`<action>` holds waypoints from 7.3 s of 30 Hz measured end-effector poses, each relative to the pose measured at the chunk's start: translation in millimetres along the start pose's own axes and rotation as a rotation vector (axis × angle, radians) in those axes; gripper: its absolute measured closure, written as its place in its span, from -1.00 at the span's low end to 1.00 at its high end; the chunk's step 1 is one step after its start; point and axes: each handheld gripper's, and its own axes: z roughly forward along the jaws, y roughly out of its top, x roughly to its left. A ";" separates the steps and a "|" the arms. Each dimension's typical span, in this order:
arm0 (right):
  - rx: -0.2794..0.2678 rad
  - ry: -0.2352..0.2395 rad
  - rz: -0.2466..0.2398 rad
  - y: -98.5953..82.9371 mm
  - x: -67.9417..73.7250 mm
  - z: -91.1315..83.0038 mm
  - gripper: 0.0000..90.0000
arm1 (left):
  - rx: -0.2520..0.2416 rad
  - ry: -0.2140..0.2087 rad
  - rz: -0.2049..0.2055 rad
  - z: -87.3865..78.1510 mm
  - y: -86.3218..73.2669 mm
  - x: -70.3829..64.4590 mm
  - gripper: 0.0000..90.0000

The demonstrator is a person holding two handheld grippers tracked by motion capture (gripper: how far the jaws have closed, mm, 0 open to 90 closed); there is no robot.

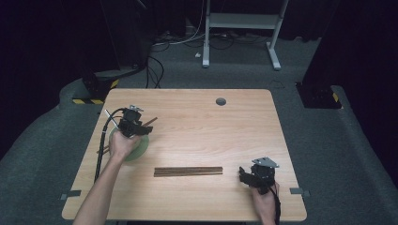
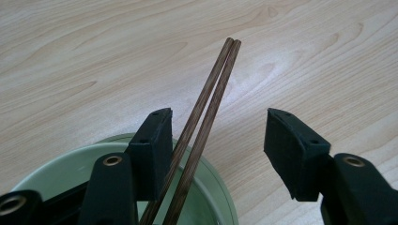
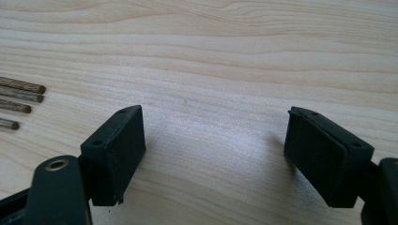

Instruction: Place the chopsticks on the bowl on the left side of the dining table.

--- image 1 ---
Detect person's right hand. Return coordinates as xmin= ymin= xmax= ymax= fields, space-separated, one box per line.
xmin=250 ymin=182 xmax=281 ymax=222

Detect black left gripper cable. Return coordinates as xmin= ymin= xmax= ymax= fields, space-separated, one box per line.
xmin=93 ymin=107 xmax=129 ymax=184

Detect row of dark chopsticks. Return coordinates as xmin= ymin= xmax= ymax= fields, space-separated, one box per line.
xmin=153 ymin=166 xmax=224 ymax=178

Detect white metal stand frame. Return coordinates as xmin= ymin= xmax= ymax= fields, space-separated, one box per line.
xmin=201 ymin=0 xmax=290 ymax=71

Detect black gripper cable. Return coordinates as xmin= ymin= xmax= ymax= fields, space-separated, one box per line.
xmin=93 ymin=107 xmax=129 ymax=184
xmin=269 ymin=182 xmax=282 ymax=225

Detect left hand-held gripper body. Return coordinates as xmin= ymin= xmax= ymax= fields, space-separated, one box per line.
xmin=117 ymin=104 xmax=145 ymax=139

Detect black hazard-striped stand base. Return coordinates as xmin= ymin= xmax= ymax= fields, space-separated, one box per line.
xmin=295 ymin=82 xmax=343 ymax=110
xmin=72 ymin=68 xmax=121 ymax=106

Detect green ceramic plate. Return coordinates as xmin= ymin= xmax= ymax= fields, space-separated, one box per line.
xmin=109 ymin=133 xmax=150 ymax=162

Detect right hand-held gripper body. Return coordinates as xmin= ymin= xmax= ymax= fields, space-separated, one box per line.
xmin=252 ymin=157 xmax=281 ymax=194

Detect white floor cable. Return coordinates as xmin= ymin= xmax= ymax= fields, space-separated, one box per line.
xmin=153 ymin=0 xmax=207 ymax=47

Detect black floor cables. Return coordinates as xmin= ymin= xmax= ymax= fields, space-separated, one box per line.
xmin=145 ymin=55 xmax=165 ymax=89

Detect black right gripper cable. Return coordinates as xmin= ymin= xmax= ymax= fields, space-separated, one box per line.
xmin=269 ymin=182 xmax=282 ymax=225

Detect person's left hand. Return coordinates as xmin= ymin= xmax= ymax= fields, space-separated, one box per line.
xmin=108 ymin=129 xmax=141 ymax=160

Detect grey tape piece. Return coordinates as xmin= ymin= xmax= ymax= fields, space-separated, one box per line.
xmin=289 ymin=187 xmax=311 ymax=198
xmin=60 ymin=189 xmax=82 ymax=201

